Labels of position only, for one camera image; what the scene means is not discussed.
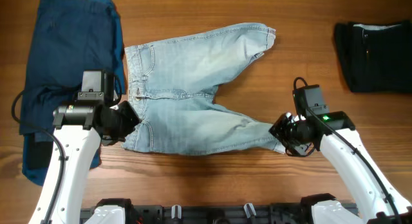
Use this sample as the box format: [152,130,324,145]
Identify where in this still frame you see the light blue denim shorts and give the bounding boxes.
[122,23,285,156]

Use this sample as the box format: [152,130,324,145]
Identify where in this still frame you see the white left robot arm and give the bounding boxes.
[30,100,139,223]

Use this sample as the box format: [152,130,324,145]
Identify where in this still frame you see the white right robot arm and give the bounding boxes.
[269,111,411,223]

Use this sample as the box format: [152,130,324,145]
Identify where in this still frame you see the dark blue folded garment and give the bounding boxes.
[18,0,126,187]

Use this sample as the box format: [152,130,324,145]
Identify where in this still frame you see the black folded garment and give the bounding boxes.
[333,20,411,93]

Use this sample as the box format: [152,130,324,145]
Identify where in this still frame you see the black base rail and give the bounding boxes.
[79,193,360,224]

